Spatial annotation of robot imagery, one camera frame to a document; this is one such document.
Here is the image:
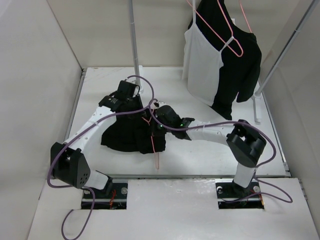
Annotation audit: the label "black hanging garment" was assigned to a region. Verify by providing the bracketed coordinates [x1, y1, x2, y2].
[188, 0, 263, 121]

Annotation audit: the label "left rack pole with foot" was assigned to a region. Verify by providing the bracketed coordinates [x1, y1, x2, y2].
[126, 0, 146, 95]

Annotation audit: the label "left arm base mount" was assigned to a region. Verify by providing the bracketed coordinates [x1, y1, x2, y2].
[80, 177, 128, 210]

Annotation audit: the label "aluminium rail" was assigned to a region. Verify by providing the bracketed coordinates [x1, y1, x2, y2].
[109, 173, 235, 179]

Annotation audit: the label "pink hanger with camisole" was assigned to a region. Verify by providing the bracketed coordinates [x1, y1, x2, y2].
[187, 0, 245, 58]

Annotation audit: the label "right rack pole with foot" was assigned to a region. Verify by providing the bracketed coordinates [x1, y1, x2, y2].
[251, 0, 320, 124]

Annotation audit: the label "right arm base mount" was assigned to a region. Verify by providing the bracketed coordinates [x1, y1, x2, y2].
[215, 179, 265, 210]

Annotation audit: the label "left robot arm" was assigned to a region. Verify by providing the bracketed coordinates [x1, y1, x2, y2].
[48, 80, 143, 199]

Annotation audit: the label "white camisole top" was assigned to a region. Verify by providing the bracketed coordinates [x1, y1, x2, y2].
[182, 0, 235, 106]

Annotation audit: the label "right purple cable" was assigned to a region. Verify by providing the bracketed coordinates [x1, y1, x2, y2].
[147, 98, 293, 204]

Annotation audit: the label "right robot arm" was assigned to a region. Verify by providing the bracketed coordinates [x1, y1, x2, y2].
[155, 102, 267, 197]

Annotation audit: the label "rack pole with foot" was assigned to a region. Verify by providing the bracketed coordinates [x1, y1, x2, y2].
[126, 0, 146, 95]
[251, 0, 320, 124]

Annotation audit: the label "pink hanger under black garment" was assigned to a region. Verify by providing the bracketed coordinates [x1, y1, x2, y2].
[238, 0, 253, 33]

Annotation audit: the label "pink wire hanger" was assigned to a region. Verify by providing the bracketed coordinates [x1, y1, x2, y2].
[142, 117, 160, 170]

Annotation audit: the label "black trousers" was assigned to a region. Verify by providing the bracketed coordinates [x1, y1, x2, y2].
[98, 95, 166, 155]

